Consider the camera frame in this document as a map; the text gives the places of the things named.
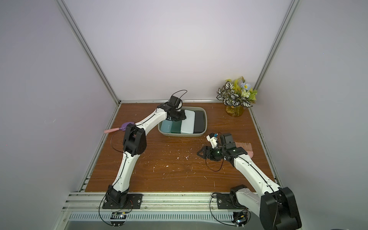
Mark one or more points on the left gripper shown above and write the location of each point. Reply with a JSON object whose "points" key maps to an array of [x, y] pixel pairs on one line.
{"points": [[183, 117]]}

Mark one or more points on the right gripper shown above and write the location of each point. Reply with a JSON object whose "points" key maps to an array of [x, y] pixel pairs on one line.
{"points": [[209, 152]]}

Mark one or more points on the dark green pencil case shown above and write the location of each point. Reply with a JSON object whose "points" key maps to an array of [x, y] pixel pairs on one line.
{"points": [[176, 127]]}

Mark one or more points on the teal translucent pencil case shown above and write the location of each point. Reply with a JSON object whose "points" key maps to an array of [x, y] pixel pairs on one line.
{"points": [[166, 126]]}

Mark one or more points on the light blue pencil case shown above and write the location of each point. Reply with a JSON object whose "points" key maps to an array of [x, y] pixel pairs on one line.
{"points": [[187, 125]]}

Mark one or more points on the black pencil case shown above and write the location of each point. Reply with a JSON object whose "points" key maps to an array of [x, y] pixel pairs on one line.
{"points": [[199, 125]]}

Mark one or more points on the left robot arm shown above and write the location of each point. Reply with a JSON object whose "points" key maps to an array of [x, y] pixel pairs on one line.
{"points": [[134, 144]]}

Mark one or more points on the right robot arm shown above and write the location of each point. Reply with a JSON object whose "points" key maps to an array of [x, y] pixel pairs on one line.
{"points": [[275, 206]]}

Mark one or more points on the grey-green plastic storage box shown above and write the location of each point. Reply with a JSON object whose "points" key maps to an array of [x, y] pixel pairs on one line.
{"points": [[188, 135]]}

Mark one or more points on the pink comb brush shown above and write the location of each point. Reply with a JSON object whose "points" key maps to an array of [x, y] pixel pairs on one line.
{"points": [[247, 147]]}

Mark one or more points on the purple and pink toy shovel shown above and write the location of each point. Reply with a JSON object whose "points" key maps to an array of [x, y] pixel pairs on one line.
{"points": [[122, 128]]}

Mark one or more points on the artificial plant in amber vase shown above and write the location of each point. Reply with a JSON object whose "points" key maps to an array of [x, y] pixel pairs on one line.
{"points": [[236, 95]]}

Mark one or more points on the right circuit board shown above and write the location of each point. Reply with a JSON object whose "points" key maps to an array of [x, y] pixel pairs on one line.
{"points": [[240, 219]]}

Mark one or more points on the circuit board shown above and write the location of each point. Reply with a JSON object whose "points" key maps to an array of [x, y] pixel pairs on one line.
{"points": [[118, 219], [240, 219]]}

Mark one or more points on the left circuit board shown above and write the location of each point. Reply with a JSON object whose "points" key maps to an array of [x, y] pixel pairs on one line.
{"points": [[118, 219]]}

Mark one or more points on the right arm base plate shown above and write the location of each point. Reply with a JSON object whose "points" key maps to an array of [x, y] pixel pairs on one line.
{"points": [[228, 201]]}

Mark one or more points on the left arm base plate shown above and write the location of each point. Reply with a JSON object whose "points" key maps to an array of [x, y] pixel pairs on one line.
{"points": [[124, 201]]}

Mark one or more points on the aluminium front rail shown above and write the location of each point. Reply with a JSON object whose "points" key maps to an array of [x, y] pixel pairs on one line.
{"points": [[149, 201]]}

